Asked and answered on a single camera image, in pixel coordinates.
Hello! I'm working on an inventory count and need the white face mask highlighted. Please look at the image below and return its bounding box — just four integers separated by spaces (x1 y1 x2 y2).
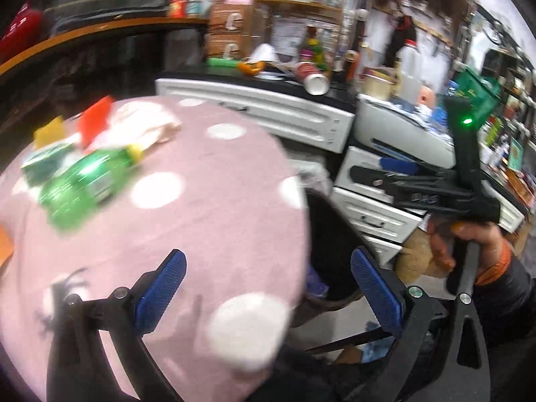
249 44 280 66

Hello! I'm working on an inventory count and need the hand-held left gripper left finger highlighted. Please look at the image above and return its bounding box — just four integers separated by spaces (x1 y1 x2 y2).
46 249 187 402

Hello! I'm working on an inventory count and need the yellow foam net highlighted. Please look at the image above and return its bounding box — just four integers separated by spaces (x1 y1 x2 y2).
33 116 67 150

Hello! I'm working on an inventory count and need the brown box white handle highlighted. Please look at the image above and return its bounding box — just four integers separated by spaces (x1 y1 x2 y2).
206 33 253 58
208 4 255 36

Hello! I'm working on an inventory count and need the white printer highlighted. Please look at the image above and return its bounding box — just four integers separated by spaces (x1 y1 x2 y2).
356 93 457 169

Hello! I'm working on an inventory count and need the plastic jug red cap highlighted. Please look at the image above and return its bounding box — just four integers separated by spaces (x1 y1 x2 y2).
395 39 424 98

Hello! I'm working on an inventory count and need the large white tissue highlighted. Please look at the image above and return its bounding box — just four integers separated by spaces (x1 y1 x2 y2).
90 103 182 152

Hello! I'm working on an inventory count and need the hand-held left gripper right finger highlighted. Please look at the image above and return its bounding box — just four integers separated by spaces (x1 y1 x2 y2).
349 247 490 402

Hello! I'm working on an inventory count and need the pink round object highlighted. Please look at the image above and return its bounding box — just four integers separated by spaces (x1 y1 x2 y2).
418 84 439 108

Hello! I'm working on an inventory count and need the red paper cup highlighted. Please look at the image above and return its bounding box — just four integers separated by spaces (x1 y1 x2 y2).
293 61 331 95

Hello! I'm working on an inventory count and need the black trash bin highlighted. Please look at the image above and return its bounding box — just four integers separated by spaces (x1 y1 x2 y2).
293 188 403 328

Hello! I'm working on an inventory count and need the cream enamel pot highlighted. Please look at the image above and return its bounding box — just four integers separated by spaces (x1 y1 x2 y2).
361 68 399 102

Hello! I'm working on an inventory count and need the person's right forearm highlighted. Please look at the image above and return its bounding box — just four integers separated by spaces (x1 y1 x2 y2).
473 251 536 348

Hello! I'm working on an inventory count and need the person's right hand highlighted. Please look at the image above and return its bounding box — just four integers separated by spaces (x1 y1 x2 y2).
426 218 512 285

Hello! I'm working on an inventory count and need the green plastic bottle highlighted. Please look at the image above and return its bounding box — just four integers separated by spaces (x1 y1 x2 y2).
40 144 145 230

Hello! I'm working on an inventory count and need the pink polka-dot tablecloth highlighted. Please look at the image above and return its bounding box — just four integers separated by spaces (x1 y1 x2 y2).
0 95 310 402

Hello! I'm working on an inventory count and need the curved wooden counter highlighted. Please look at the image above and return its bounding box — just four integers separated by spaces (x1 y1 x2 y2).
0 17 210 78

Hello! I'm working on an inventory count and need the white drawer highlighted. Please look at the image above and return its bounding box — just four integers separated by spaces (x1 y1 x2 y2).
334 146 457 196
330 187 429 244

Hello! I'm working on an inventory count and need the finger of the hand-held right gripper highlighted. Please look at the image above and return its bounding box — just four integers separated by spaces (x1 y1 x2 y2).
379 157 457 185
349 166 461 215

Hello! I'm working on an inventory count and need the green paper bag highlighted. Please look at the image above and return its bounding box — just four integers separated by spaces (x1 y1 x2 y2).
450 67 504 123

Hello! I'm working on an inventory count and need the green yellow bottle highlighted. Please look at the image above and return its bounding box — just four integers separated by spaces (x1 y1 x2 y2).
299 25 330 72

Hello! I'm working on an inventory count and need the red packet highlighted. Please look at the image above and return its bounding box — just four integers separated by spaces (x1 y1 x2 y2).
77 95 115 150

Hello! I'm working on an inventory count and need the wooden shelf rack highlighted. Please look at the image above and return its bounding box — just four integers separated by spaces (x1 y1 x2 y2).
255 0 350 65

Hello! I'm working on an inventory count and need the white panelled cabinet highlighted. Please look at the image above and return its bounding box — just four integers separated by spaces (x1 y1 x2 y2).
155 76 356 154

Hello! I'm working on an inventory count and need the green white carton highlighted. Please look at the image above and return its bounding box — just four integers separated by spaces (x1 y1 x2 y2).
21 141 75 188

